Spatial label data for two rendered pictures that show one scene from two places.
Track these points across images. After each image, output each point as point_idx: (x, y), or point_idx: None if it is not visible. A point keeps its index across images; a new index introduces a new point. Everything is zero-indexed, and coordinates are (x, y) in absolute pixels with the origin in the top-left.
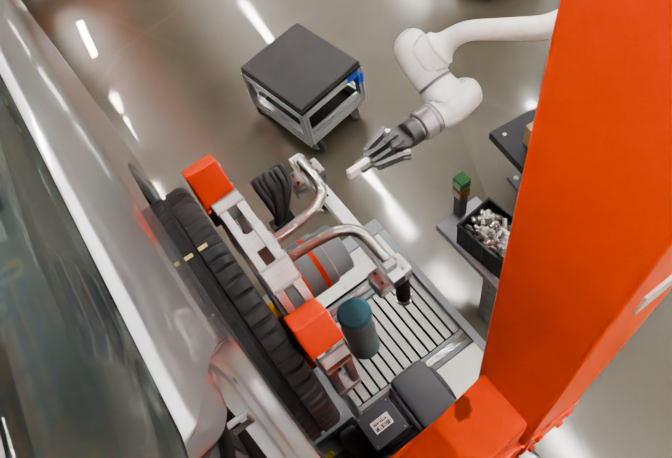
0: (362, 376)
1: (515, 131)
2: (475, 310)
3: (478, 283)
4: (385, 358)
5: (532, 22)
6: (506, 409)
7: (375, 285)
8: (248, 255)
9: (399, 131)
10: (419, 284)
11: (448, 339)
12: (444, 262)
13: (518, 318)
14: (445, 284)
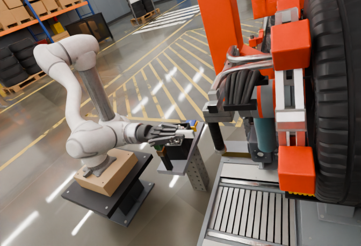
0: (279, 204)
1: (103, 204)
2: (205, 193)
3: (192, 201)
4: (260, 202)
5: (73, 87)
6: (244, 47)
7: None
8: (297, 13)
9: (148, 134)
10: (211, 216)
11: (227, 185)
12: (190, 222)
13: None
14: (202, 213)
